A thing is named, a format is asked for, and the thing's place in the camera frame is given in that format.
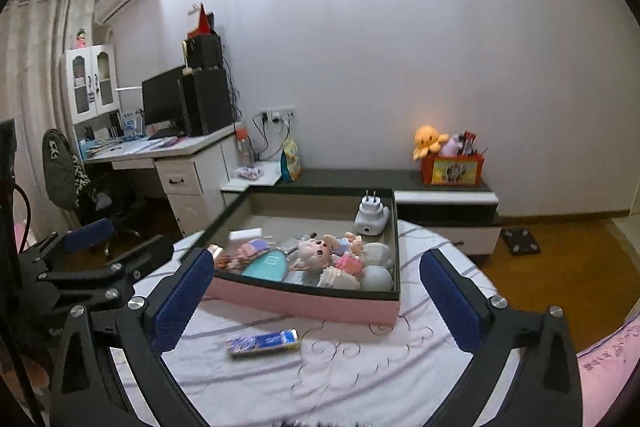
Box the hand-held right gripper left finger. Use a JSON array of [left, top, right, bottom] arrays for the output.
[[50, 247, 216, 427]]

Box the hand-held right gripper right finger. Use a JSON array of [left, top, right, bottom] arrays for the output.
[[419, 249, 586, 427]]

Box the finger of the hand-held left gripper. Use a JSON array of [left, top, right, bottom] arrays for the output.
[[20, 218, 115, 280], [37, 234, 176, 304]]

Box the pink printed card pack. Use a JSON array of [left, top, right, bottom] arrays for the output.
[[217, 239, 271, 272]]

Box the blue packet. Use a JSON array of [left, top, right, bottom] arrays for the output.
[[226, 328, 301, 358]]

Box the teal plastic case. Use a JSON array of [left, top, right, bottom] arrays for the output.
[[240, 251, 291, 282]]

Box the small pink dress doll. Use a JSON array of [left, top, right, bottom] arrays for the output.
[[320, 233, 365, 290]]

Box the white plug-in charger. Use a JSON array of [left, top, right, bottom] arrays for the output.
[[354, 189, 391, 237]]

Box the pink storage box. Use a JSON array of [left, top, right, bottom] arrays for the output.
[[181, 186, 402, 324]]

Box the black office chair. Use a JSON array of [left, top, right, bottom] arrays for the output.
[[41, 128, 146, 258]]

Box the black bathroom scale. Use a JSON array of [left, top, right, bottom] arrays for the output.
[[501, 227, 542, 256]]

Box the white desk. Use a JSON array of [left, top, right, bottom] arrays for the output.
[[80, 124, 241, 238]]

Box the orange printed box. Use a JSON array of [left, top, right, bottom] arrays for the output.
[[421, 154, 486, 186]]

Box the white glass door cabinet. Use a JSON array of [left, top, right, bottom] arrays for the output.
[[62, 44, 122, 125]]

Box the black computer monitor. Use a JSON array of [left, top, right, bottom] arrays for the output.
[[141, 66, 187, 138]]

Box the purple plush toy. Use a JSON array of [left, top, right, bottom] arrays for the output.
[[440, 134, 463, 158]]

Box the bundle of pens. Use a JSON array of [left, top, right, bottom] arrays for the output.
[[461, 130, 488, 158]]

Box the beige curtain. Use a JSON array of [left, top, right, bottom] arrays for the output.
[[0, 0, 101, 228]]

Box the orange cap water bottle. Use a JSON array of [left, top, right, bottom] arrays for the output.
[[235, 123, 253, 168]]

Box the yellow octopus plush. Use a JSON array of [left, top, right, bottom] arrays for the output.
[[412, 125, 450, 160]]

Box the pink blanket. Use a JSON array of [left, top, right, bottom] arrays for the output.
[[575, 312, 640, 427]]

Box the yellow blue snack bag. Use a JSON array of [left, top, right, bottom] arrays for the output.
[[281, 138, 303, 182]]

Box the black computer tower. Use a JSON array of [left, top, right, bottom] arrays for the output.
[[181, 67, 236, 136]]

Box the black speaker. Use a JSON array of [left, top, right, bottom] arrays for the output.
[[187, 34, 223, 72]]

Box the red triangular flag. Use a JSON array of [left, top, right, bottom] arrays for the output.
[[187, 3, 216, 38]]

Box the white wall power strip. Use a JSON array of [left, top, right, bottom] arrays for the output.
[[258, 108, 297, 124]]

